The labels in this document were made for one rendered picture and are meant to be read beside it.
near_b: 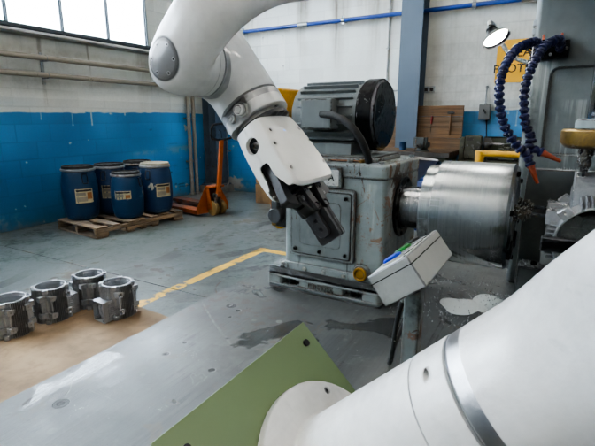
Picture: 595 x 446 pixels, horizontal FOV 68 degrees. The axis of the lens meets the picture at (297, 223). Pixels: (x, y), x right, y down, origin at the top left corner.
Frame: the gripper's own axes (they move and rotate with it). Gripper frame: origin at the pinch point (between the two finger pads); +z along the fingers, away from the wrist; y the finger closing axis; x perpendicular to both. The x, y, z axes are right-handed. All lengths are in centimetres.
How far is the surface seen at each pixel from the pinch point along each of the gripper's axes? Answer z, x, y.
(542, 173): 13, -17, 75
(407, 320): 18.3, 5.4, 15.6
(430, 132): -72, 103, 556
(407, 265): 10.1, -2.8, 8.4
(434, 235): 9.3, -3.4, 22.6
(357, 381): 25.1, 22.4, 19.0
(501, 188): 10, -11, 56
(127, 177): -199, 348, 289
